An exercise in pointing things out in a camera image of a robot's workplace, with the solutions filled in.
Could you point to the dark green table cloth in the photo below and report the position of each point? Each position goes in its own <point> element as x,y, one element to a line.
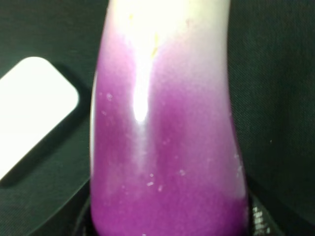
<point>272,85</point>

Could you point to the purple white eggplant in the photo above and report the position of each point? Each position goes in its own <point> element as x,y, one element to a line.
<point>164,154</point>

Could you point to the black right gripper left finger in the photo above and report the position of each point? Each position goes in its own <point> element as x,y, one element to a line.
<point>84,224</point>

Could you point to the white rounded flat box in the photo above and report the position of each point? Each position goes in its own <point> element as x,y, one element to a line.
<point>34,98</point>

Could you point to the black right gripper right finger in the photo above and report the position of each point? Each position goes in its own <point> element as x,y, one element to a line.
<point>261,221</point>

